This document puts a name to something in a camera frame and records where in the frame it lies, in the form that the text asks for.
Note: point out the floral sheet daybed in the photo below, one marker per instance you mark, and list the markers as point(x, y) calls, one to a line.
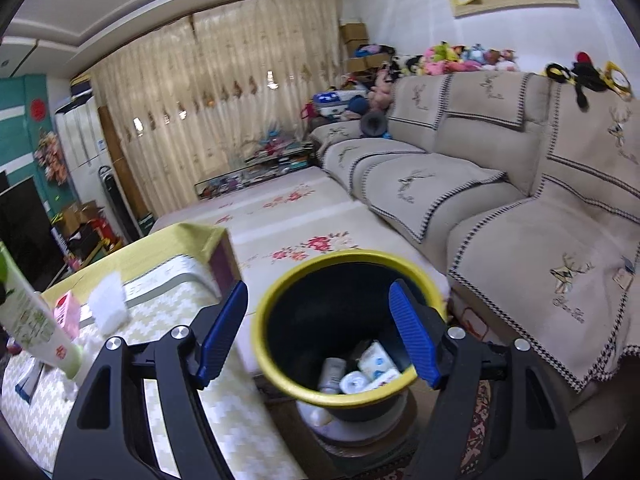
point(300, 210)

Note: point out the dark neck pillow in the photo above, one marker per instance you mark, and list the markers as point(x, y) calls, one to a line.
point(372, 124)

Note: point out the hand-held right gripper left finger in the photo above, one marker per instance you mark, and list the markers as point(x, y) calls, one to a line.
point(225, 330)

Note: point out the round stool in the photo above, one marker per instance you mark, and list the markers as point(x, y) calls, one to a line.
point(340, 427)

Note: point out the white paper roll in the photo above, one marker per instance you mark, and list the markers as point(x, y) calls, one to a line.
point(354, 382)

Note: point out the blue white small box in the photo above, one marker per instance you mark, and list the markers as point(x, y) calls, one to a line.
point(27, 385)

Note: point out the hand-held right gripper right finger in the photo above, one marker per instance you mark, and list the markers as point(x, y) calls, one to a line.
point(415, 330)

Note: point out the white bubble wrap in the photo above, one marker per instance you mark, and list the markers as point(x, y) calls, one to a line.
point(107, 302)

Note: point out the black tower fan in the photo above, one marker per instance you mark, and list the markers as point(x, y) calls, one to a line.
point(112, 200)

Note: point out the clutter of boxes beside television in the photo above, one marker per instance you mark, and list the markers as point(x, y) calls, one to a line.
point(82, 225)

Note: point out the beige curtain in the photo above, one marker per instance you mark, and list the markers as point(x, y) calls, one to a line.
point(225, 100)

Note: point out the artificial flower wall decoration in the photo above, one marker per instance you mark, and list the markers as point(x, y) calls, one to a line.
point(50, 155)

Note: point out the stack of cardboard boxes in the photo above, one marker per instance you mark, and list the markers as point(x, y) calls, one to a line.
point(352, 35)

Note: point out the beige sofa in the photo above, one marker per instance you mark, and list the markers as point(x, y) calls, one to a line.
point(500, 210)

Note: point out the black television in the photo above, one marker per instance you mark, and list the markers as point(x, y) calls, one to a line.
point(22, 230)

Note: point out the red round wall ornament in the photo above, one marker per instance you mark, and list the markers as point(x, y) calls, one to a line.
point(37, 110)

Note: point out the green white tube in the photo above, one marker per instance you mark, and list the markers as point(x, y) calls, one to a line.
point(30, 320)

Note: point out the patterned rug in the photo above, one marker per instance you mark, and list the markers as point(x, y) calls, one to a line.
point(477, 435)

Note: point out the black yellow plush toy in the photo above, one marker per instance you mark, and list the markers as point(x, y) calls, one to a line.
point(582, 72)

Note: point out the black yellow-rimmed trash bin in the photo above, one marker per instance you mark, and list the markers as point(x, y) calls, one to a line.
point(325, 310)

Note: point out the low glass shelf with books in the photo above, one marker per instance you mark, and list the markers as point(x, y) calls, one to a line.
point(260, 172)

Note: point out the blue dotted tissue packet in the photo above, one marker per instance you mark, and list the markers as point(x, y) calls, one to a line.
point(377, 362)

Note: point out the pink strawberry carton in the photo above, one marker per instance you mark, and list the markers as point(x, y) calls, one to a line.
point(67, 312)

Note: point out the blue star-print bag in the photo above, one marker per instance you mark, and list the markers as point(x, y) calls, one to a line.
point(332, 102)

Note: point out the green white box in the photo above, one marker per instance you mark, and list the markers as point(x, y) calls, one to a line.
point(145, 222)

